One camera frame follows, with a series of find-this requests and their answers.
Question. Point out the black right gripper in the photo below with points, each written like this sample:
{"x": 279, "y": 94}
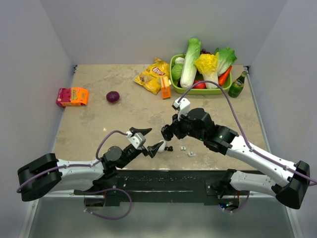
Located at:
{"x": 176, "y": 126}

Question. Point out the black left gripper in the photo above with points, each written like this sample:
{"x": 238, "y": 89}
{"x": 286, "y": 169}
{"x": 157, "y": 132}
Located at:
{"x": 151, "y": 149}

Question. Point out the black earbud charging case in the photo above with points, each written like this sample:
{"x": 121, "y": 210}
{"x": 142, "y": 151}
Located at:
{"x": 167, "y": 133}

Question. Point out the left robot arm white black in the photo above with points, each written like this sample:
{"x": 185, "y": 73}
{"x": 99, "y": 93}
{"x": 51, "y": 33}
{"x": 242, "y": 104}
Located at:
{"x": 49, "y": 174}

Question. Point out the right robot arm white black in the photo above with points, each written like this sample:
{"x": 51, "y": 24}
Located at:
{"x": 285, "y": 180}

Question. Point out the white earbud charging case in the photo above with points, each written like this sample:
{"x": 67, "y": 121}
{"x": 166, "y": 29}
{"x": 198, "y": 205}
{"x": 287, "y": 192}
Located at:
{"x": 162, "y": 146}

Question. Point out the white earbud far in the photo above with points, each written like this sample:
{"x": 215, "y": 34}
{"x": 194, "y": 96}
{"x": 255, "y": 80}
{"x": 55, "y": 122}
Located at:
{"x": 191, "y": 154}

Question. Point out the green plastic basket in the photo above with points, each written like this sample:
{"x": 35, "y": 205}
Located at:
{"x": 195, "y": 91}

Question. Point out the red tomato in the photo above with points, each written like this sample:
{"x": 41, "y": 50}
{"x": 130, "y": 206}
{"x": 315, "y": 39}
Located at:
{"x": 198, "y": 85}

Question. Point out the orange small carton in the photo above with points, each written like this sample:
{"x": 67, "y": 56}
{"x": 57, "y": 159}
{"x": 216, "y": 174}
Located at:
{"x": 165, "y": 87}

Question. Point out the green white napa cabbage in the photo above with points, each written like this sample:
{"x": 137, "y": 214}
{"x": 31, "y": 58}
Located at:
{"x": 189, "y": 69}

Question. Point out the red onion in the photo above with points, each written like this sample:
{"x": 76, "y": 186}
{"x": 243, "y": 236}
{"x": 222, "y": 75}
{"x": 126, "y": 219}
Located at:
{"x": 112, "y": 97}

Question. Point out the round green cabbage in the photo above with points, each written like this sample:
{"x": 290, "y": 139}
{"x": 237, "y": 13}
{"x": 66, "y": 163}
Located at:
{"x": 176, "y": 71}

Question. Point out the orange carrot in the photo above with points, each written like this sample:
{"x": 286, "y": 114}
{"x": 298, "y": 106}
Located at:
{"x": 222, "y": 79}

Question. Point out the yellow Lays chips bag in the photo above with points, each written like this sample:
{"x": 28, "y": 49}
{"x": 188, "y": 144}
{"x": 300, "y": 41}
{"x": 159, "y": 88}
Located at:
{"x": 150, "y": 77}

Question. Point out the green glass bottle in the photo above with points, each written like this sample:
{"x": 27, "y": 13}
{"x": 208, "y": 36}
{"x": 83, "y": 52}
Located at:
{"x": 238, "y": 85}

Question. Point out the yellow napa cabbage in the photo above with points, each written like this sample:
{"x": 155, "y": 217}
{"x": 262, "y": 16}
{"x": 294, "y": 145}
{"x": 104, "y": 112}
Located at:
{"x": 207, "y": 65}

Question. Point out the white cauliflower piece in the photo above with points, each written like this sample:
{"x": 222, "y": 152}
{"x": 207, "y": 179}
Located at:
{"x": 179, "y": 60}

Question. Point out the dark grapes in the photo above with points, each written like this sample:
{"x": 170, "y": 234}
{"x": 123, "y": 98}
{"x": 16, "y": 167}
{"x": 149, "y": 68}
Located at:
{"x": 203, "y": 51}

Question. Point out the green leaf lettuce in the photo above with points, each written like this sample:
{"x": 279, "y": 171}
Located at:
{"x": 226, "y": 57}

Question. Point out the pink orange snack box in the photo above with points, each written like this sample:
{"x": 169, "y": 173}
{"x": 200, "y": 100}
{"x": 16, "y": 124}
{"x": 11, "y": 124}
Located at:
{"x": 74, "y": 96}

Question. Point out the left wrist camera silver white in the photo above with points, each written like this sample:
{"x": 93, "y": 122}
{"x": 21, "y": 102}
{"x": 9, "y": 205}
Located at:
{"x": 137, "y": 140}

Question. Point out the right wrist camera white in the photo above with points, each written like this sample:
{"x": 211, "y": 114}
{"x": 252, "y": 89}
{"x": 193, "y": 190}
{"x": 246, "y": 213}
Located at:
{"x": 182, "y": 105}

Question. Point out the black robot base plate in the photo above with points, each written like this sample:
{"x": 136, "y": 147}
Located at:
{"x": 161, "y": 187}

